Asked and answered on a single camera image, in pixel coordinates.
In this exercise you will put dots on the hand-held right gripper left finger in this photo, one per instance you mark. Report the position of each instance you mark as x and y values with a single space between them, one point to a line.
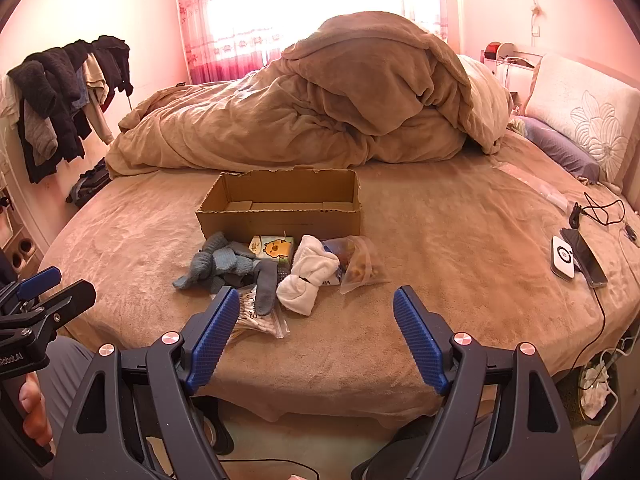
215 340

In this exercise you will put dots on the person's left hand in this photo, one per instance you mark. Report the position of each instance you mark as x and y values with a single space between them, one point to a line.
32 410

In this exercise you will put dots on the black slipper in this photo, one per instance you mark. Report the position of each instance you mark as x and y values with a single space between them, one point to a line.
220 430

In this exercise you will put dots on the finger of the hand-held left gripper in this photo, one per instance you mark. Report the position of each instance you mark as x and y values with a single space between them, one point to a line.
39 280
65 302

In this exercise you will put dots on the dark backpack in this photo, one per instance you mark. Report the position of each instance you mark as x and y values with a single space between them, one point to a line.
90 182

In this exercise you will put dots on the dark hanging clothes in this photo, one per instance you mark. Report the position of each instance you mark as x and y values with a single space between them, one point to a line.
50 85

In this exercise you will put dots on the bed with brown sheet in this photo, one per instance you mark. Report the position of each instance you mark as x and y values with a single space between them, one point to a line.
450 285

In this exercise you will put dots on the person's grey trouser leg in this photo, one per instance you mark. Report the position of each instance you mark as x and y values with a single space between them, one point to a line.
65 385

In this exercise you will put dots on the pair of light shoes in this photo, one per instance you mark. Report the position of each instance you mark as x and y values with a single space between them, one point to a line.
24 247

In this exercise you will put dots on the pink window curtain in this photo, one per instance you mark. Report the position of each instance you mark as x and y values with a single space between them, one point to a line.
200 35

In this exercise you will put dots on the brown duvet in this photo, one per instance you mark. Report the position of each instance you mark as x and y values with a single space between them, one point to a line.
300 110

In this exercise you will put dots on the purple pillow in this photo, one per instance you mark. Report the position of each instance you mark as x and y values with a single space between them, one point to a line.
560 150

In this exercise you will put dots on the grey grip-dot sock pair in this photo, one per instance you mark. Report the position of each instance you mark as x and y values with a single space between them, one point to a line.
220 262

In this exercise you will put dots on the beige hanging garment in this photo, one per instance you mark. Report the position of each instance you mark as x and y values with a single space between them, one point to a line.
95 77

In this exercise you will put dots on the white bed headboard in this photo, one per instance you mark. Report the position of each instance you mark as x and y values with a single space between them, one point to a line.
520 52

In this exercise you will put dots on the trash bin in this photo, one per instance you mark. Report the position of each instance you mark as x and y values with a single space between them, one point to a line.
595 385

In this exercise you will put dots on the clear snack bag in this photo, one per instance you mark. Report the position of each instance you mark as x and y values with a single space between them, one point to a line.
360 267

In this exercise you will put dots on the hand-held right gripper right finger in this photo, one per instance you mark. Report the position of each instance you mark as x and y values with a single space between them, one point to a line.
420 340

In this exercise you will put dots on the cotton swab bag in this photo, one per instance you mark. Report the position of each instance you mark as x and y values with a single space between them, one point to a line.
260 322

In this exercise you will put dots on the white sock bundle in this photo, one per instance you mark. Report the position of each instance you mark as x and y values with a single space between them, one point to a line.
305 275

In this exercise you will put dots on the blue patterned packet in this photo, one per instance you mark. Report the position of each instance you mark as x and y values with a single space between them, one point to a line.
330 280

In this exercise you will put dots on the black smartphone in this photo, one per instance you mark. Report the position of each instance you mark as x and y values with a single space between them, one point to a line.
586 259

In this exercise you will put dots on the clear plastic bag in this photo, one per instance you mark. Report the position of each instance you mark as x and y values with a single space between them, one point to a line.
545 190

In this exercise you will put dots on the cardboard box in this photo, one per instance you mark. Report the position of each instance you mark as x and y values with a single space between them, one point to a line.
280 222

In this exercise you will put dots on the yellow cartoon tissue pack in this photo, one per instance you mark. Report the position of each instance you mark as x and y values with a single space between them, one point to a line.
272 250

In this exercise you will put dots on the white floral pillow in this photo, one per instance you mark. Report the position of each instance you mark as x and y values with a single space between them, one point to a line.
585 105

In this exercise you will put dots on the white power bank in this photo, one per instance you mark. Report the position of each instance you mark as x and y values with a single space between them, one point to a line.
562 257

